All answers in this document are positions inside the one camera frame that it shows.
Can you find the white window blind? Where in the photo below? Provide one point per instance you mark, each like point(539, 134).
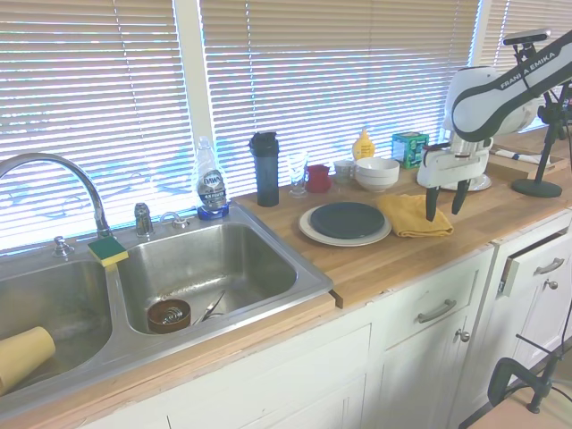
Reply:
point(89, 89)
point(335, 80)
point(496, 31)

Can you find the white kitchen counter cabinet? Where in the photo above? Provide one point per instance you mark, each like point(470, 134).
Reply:
point(290, 380)

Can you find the yellow plastic cup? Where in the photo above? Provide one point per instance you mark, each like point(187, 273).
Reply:
point(24, 357)

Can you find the yellow terry cloth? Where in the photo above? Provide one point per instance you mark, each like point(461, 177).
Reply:
point(404, 219)

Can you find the clear stemmed glass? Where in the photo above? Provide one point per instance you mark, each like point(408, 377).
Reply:
point(298, 172)

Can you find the red mug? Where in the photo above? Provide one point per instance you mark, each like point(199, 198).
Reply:
point(318, 179)

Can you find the yellow mustard bottle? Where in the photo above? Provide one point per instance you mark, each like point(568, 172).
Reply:
point(363, 147)

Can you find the chrome sink soap pump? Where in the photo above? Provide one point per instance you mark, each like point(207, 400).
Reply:
point(61, 248)

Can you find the white rolled napkin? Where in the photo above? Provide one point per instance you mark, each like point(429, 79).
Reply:
point(518, 156)

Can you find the wooden tray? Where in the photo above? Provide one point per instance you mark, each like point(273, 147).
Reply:
point(505, 167)

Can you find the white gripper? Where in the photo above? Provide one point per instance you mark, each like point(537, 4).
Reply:
point(451, 167)

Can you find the cream dinner plate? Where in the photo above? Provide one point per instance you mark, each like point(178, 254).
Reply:
point(339, 241)

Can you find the chrome gooseneck faucet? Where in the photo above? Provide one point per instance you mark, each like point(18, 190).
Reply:
point(91, 192)

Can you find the white ceramic bowl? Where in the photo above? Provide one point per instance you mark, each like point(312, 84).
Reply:
point(377, 185)

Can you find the black round-base camera stand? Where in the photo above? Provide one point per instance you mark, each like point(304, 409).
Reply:
point(536, 187)

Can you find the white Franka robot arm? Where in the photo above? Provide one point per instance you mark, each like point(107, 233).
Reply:
point(482, 103)

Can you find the white open drawer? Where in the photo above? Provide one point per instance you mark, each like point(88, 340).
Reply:
point(532, 263)

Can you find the grey stereo camera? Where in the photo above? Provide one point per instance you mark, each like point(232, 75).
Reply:
point(527, 36)

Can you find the dark green table clamp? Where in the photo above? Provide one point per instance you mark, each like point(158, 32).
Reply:
point(500, 380)

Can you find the chrome sink sprayer loop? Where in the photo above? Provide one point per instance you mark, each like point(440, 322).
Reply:
point(174, 221)

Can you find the clear glass measuring cup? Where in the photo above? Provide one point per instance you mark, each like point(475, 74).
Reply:
point(344, 172)

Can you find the metal tongs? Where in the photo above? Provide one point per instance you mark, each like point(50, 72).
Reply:
point(210, 308)

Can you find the black shaker bottle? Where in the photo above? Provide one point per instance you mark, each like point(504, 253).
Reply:
point(267, 174)

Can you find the round metal cabinet knob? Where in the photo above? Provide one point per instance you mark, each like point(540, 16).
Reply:
point(464, 336)
point(552, 284)

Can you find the white dinner plate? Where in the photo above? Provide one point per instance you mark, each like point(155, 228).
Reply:
point(480, 183)

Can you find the yellow green sponge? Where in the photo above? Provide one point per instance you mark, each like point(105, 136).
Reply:
point(107, 251)

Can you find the green cardboard box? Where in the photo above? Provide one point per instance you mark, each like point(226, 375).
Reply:
point(409, 149)

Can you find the stainless steel double sink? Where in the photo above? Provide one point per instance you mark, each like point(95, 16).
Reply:
point(210, 263)

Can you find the brown bowl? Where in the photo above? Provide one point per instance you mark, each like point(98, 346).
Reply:
point(167, 327)

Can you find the dark blue plate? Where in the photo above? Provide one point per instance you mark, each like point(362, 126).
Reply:
point(348, 220)

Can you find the stacked white bowls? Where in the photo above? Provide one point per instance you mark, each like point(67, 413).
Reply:
point(377, 169)

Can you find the Dawn dish soap bottle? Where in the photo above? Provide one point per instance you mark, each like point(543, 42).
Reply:
point(211, 183)

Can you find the metal coil whisk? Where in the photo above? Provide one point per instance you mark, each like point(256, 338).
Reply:
point(173, 314)

